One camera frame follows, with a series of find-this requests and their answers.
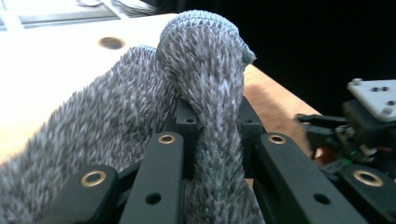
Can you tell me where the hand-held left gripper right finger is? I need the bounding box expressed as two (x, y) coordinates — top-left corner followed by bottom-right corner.
(238, 96), (267, 179)

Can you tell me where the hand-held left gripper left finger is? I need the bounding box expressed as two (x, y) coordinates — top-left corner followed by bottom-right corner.
(166, 99), (201, 180)

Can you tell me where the grey fuzzy cloth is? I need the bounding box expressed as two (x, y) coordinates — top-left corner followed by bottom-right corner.
(0, 9), (265, 224)

